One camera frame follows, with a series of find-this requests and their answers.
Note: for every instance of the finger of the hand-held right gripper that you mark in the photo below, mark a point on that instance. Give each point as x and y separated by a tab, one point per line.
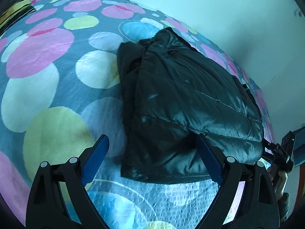
268	149

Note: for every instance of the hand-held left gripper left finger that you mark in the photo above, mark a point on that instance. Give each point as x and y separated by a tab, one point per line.
94	162

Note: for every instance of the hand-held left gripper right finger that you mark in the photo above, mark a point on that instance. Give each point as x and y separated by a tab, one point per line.
209	159

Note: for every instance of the black puffer jacket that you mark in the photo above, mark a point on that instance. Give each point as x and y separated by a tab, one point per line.
185	109

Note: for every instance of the person's right hand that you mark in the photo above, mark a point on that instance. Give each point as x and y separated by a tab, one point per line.
278	181

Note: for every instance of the bed with dotted sheet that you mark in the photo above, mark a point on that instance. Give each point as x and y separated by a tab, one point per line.
47	76

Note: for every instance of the striped pillow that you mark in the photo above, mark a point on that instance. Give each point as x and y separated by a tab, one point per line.
14	7

